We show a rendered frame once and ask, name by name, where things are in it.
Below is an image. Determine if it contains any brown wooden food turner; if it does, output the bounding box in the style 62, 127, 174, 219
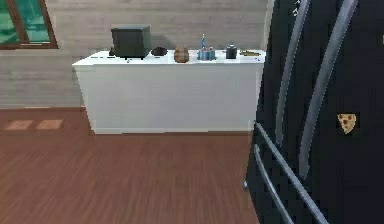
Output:
239, 49, 262, 57

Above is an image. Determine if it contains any white counter cabinet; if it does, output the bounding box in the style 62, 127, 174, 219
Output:
72, 49, 267, 135

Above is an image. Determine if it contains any brown bread loaf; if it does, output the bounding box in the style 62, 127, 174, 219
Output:
173, 44, 190, 64

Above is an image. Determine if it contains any blue spray bottle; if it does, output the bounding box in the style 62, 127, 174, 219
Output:
196, 33, 218, 62

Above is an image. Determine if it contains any dark brown round bowl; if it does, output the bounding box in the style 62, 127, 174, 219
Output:
150, 46, 169, 57

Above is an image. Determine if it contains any black kettle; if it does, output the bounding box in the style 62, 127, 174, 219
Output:
225, 42, 238, 60

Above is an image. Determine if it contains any black microwave oven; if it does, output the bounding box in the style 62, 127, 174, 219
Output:
109, 24, 153, 61

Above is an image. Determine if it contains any pizza slice fridge magnet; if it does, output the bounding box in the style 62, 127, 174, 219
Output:
336, 112, 358, 135

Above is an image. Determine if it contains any black fridge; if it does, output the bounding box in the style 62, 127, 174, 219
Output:
244, 0, 384, 224

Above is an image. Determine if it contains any brown framed window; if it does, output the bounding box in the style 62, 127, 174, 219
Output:
0, 0, 59, 51

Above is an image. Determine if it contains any grey fridge handle bar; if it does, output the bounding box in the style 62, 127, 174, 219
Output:
253, 143, 296, 224
254, 121, 331, 224
275, 0, 312, 147
298, 0, 359, 180

